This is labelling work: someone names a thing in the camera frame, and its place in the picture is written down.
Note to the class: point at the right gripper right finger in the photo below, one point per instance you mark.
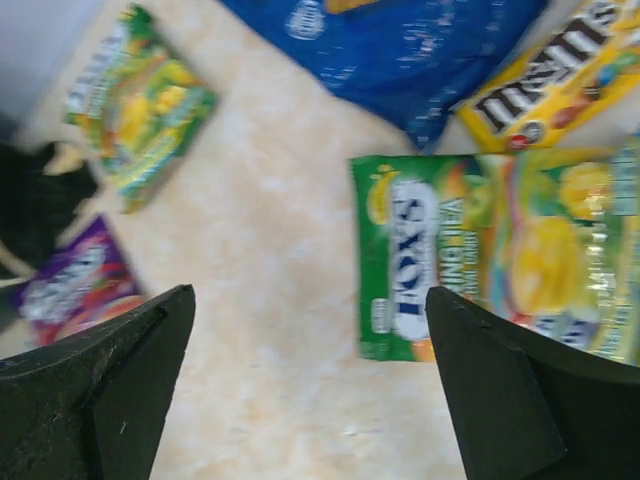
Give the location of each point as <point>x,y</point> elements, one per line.
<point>524,406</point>

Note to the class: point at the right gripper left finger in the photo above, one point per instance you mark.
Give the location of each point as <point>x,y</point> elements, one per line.
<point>93,405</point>

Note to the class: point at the purple candy packet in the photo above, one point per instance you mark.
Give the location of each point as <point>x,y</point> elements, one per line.
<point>85,283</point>

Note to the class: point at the green Fox's candy packet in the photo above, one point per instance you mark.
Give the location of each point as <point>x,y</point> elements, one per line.
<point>139,105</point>

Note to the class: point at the yellow M&M's packet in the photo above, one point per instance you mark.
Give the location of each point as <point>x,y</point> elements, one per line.
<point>586,66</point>

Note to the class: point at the blue Doritos chip bag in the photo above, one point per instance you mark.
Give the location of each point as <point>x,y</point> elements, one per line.
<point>409,62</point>

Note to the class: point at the black flower pattern pillow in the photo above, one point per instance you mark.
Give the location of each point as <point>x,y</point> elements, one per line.
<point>41,193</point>

